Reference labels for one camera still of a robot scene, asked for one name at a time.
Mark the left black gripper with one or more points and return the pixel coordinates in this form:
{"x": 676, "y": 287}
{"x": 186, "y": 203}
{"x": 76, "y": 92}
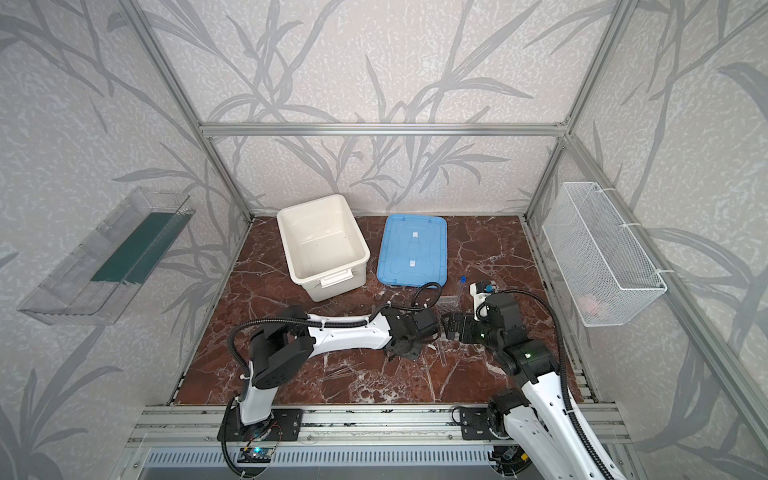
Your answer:
{"x": 428, "y": 324}

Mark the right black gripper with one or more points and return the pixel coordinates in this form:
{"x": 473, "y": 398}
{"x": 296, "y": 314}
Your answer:
{"x": 459, "y": 327}

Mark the blue capped test tube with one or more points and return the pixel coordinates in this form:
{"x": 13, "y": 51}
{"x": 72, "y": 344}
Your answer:
{"x": 460, "y": 292}

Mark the clear acrylic test tube rack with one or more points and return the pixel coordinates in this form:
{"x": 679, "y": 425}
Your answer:
{"x": 456, "y": 323}

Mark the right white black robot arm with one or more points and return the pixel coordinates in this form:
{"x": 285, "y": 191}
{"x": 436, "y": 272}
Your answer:
{"x": 539, "y": 414}

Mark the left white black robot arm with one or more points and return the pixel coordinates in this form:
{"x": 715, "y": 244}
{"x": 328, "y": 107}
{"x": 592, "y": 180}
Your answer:
{"x": 271, "y": 351}

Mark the blue plastic bin lid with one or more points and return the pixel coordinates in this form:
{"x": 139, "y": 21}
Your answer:
{"x": 413, "y": 251}

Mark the white plastic storage bin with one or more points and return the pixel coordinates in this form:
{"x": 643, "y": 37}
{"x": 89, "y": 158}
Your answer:
{"x": 325, "y": 250}

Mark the pink item in basket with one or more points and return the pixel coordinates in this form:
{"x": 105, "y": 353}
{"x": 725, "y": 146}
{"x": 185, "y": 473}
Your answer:
{"x": 591, "y": 306}

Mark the green circuit board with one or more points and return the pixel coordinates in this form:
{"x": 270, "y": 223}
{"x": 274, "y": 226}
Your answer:
{"x": 255, "y": 455}

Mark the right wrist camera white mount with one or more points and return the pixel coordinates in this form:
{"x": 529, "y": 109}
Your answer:
{"x": 480, "y": 291}

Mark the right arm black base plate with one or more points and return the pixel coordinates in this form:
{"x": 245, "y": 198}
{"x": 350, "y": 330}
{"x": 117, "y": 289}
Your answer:
{"x": 476, "y": 424}

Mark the white wire mesh basket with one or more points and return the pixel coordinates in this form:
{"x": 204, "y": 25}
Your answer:
{"x": 597, "y": 253}

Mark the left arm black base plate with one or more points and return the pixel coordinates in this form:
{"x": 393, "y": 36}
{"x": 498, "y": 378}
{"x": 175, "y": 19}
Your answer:
{"x": 280, "y": 425}

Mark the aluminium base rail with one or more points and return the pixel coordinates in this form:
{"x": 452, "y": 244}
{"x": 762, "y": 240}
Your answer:
{"x": 320, "y": 425}

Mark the clear acrylic wall shelf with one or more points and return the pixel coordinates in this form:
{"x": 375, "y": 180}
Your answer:
{"x": 95, "y": 283}

